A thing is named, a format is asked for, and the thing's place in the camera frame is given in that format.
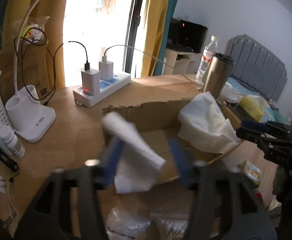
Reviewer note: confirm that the yellow tissue pack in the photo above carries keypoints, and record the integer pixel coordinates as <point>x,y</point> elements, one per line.
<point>248,105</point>

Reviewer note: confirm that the black monitor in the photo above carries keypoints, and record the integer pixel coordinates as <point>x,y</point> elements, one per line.
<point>188,35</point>

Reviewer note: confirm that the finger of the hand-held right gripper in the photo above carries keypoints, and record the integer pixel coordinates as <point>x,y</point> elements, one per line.
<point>254,125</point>
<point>251,135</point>

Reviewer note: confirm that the stainless steel tumbler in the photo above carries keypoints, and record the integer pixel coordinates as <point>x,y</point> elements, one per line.
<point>216,77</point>

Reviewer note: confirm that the bubble wrap bag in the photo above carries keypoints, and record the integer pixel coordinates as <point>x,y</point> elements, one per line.
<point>126,225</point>
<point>168,227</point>

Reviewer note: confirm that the large white charger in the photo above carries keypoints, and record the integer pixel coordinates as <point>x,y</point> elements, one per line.
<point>89,80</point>

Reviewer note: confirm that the bed with grey headboard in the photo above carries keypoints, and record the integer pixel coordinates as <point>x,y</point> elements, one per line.
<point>258,62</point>

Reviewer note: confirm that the black pen-shaped device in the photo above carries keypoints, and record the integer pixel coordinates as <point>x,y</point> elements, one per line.
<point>7,160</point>

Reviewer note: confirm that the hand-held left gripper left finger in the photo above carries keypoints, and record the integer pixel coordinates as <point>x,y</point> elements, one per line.
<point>113,155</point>

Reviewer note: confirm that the yellow curtain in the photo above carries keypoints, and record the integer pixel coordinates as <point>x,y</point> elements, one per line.
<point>50,30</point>
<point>156,30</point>

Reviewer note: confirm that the white cabinet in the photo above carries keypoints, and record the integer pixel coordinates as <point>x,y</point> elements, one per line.
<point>171,60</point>

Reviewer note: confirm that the white desk lamp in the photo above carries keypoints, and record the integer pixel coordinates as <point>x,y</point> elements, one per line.
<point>30,125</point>

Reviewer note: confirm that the clear water bottle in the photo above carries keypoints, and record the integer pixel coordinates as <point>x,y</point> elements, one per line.
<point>206,57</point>

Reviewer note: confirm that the small snack packet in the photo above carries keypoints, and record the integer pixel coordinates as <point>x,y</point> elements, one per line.
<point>251,172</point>

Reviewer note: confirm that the white power strip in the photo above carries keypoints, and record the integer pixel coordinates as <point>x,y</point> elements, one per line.
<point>121,78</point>

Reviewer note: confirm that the brown paper bag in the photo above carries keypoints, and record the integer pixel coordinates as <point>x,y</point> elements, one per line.
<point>30,65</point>

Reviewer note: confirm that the cardboard box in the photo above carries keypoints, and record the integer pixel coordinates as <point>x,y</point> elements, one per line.
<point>156,115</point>

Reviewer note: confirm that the clear bag with yellow toy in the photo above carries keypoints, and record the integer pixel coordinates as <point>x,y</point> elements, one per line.
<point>33,30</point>

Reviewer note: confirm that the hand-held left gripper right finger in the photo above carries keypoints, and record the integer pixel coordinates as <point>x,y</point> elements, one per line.
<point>181,162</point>

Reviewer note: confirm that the small white charger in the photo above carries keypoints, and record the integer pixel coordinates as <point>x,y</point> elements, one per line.
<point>105,68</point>

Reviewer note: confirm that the black door frame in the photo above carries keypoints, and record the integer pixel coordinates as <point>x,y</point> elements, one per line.
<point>136,30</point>

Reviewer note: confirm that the white towel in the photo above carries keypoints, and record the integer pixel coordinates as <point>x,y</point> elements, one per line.
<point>136,142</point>

